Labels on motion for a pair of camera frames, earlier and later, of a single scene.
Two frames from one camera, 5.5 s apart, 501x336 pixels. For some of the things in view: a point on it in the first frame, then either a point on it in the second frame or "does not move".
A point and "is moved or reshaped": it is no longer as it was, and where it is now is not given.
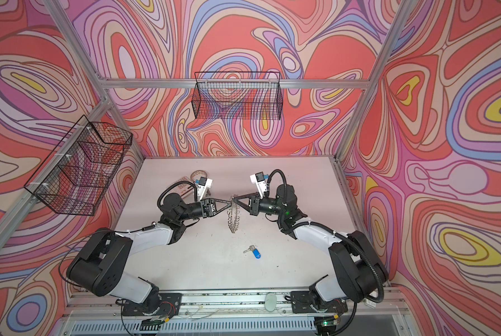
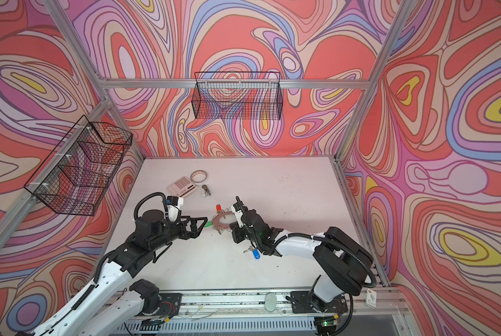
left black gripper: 208,209 → 194,232
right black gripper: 255,203 → 237,230
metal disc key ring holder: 234,215 is moved or reshaped
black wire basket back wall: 238,95 does not move
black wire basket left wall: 78,175 does not move
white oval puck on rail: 270,302 does not move
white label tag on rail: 369,303 does not move
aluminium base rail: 231,313 does not move
